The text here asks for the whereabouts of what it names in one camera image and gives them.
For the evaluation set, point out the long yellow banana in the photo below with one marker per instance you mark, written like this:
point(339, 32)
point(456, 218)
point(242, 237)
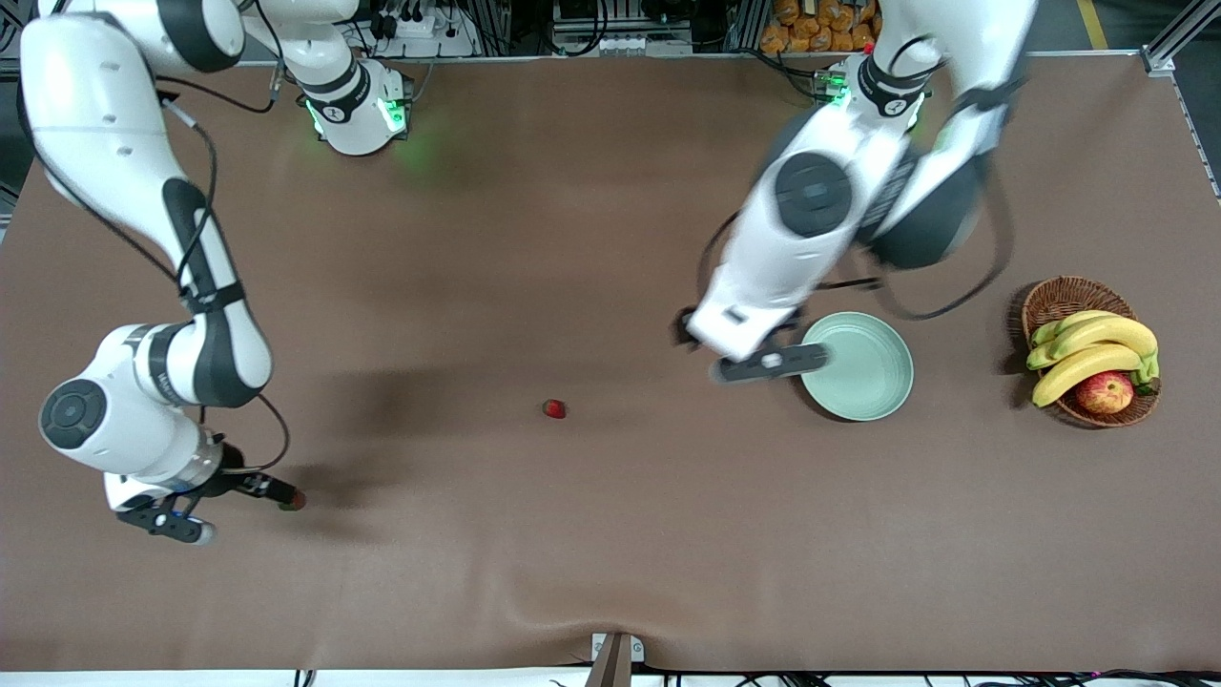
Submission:
point(1116, 332)
point(1078, 368)

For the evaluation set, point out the greenish yellow banana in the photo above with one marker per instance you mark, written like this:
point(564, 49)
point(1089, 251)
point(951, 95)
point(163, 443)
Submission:
point(1046, 332)

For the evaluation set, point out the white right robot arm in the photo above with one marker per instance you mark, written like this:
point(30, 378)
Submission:
point(95, 114)

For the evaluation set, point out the red strawberry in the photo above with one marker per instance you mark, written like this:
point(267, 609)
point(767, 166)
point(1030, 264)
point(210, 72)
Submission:
point(553, 408)
point(299, 502)

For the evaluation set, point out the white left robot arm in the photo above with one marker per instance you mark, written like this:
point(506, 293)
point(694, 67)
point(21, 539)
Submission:
point(811, 258)

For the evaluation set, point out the orange bread rolls pile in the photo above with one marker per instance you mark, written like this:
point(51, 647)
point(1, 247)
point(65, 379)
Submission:
point(811, 24)

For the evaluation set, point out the black electronics box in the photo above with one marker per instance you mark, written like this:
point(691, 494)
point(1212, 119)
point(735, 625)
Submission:
point(582, 10)

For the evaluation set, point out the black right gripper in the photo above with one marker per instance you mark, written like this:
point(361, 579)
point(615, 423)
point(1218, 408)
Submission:
point(236, 482)

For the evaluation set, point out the brown table mat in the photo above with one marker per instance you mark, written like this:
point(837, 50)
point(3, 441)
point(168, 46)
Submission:
point(572, 286)

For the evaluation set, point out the silver table bracket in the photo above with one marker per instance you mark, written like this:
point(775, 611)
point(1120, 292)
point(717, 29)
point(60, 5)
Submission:
point(637, 651)

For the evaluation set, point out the aluminium frame profile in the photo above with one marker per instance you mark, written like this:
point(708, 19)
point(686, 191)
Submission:
point(1169, 48)

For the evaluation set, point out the red yellow apple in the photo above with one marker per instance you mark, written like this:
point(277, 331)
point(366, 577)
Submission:
point(1105, 393)

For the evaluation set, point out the brown wicker basket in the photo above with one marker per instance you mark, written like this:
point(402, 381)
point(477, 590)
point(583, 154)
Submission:
point(1068, 296)

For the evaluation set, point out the white power strip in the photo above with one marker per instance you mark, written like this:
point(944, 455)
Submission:
point(420, 29)

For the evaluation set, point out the pale green round plate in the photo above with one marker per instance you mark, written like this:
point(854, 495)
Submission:
point(868, 382)

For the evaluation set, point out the white terminal block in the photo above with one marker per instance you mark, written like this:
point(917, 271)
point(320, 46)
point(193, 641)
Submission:
point(630, 44)

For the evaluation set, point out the brown wooden bar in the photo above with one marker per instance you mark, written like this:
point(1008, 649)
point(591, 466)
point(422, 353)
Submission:
point(610, 668)

